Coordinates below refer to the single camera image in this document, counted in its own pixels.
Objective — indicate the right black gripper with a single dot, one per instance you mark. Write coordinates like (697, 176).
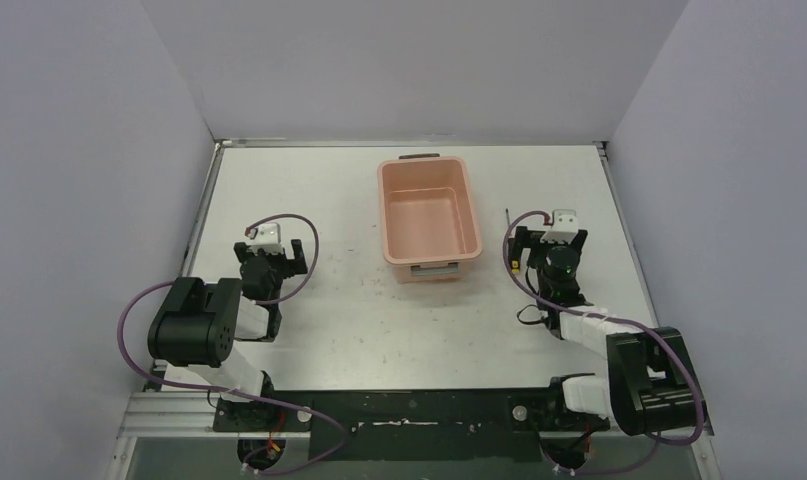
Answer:
(524, 240)

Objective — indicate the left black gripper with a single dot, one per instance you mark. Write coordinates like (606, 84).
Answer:
(294, 255)

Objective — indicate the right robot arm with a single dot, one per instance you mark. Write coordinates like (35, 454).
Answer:
(650, 388)

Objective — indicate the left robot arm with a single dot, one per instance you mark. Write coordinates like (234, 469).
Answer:
(198, 324)

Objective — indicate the pink plastic bin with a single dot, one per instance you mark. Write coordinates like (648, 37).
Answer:
(428, 219)

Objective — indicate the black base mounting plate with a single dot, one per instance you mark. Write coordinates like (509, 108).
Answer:
(519, 424)

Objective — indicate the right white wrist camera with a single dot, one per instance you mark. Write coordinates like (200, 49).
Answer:
(563, 229)

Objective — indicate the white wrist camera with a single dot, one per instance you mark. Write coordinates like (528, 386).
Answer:
(563, 229)
(265, 237)

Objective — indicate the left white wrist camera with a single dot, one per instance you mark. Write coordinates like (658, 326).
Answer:
(265, 237)

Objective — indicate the aluminium frame rail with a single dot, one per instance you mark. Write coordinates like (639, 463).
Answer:
(170, 414)

